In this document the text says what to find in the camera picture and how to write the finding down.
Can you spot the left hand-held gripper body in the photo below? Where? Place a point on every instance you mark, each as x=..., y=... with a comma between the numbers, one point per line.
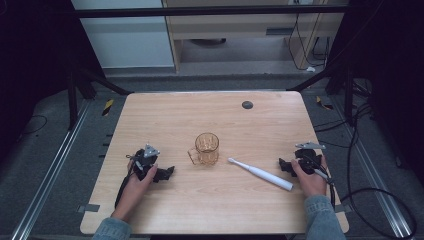
x=146, y=159

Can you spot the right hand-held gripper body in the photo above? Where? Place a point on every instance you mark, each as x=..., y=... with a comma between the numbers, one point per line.
x=308, y=160

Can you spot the person's right hand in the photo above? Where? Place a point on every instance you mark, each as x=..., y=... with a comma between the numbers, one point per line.
x=311, y=183

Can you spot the person's left hand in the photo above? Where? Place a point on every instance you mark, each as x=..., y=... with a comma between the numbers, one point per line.
x=133, y=191

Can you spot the white electric toothbrush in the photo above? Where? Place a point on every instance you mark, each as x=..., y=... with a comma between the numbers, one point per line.
x=263, y=174

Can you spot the amber glass mug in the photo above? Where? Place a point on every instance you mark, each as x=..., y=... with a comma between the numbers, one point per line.
x=206, y=150

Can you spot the yellow black hazard tape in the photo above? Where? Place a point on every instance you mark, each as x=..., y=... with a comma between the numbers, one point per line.
x=323, y=104
x=107, y=107

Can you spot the grey tape strip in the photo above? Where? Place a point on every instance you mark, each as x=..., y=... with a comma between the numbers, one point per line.
x=343, y=209
x=88, y=208

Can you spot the round grey table grommet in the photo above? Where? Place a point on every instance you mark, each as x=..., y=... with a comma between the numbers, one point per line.
x=247, y=105

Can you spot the black metal stand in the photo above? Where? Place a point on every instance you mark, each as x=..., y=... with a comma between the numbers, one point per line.
x=71, y=100
x=348, y=96

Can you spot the white cabinet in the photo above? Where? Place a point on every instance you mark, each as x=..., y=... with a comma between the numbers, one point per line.
x=126, y=40

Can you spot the light wooden desk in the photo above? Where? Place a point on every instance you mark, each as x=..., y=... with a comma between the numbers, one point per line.
x=233, y=28

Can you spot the aluminium floor rail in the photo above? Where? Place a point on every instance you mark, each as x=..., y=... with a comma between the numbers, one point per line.
x=373, y=173
x=50, y=173

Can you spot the black horizontal frame bar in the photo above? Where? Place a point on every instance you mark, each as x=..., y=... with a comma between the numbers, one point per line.
x=200, y=11

